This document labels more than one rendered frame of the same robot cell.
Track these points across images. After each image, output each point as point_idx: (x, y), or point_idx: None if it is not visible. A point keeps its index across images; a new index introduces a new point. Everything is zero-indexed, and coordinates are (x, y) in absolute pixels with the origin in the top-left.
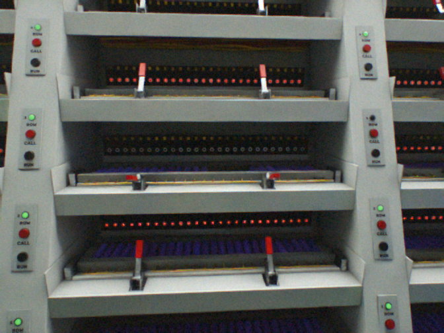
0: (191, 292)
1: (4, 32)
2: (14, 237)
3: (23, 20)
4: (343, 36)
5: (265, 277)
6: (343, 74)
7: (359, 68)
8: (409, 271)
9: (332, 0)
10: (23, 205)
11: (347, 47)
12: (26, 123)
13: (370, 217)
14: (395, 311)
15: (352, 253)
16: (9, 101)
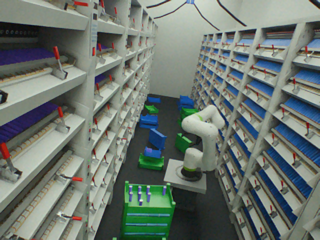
0: (120, 153)
1: (114, 116)
2: (114, 161)
3: (118, 112)
4: (131, 93)
5: (121, 144)
6: (129, 100)
7: (131, 99)
8: (129, 133)
9: (129, 81)
10: (115, 154)
11: (131, 96)
12: (116, 137)
13: (128, 127)
14: (127, 140)
15: (125, 133)
16: (115, 133)
